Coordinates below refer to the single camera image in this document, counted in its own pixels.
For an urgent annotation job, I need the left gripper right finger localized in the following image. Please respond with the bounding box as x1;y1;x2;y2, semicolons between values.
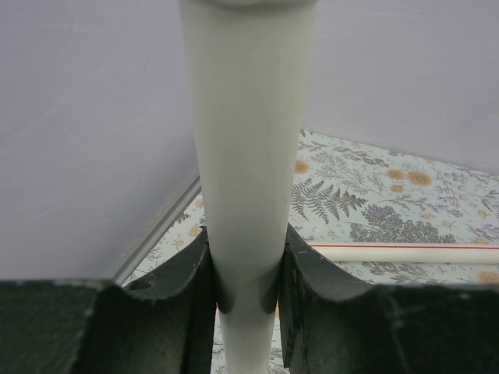
278;228;498;373

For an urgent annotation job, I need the white PVC pipe frame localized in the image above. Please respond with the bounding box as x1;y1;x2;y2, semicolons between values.
179;1;498;373

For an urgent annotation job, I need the aluminium frame profile left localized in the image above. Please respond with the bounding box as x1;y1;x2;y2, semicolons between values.
104;173;201;285

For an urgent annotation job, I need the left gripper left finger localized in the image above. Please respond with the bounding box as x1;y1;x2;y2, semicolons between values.
1;231;216;373

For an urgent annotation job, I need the floral patterned table mat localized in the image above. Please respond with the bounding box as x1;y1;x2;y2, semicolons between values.
116;130;499;374

